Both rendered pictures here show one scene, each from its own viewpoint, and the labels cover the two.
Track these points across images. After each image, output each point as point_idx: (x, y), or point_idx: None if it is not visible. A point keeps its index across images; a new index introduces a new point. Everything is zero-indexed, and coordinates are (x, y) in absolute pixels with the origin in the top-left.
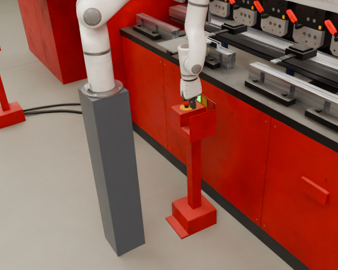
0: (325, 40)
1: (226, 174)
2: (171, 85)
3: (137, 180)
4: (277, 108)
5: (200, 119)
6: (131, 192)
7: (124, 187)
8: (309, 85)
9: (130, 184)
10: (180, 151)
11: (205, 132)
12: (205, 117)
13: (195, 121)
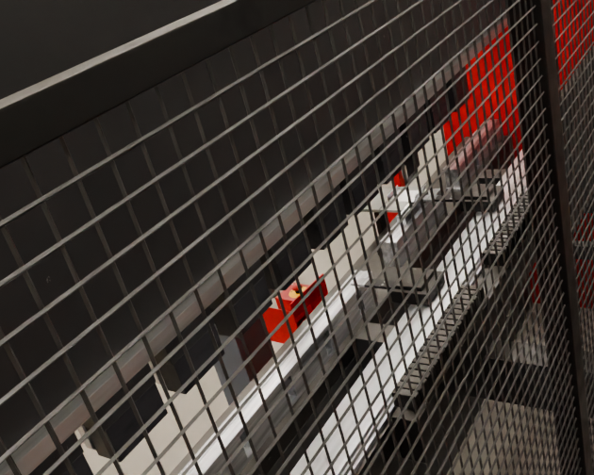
0: (267, 278)
1: None
2: None
3: (239, 353)
4: (283, 350)
5: (273, 316)
6: (235, 364)
7: (224, 352)
8: (305, 341)
9: (231, 352)
10: None
11: (285, 336)
12: (278, 316)
13: (265, 314)
